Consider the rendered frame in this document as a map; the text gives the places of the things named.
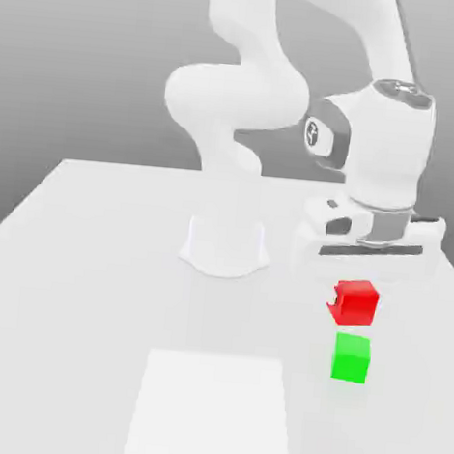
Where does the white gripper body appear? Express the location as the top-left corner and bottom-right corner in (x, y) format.
(293, 227), (442, 290)

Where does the small red cube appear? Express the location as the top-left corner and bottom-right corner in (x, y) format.
(325, 275), (383, 329)

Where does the small green cube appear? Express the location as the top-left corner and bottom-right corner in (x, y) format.
(329, 331), (374, 385)

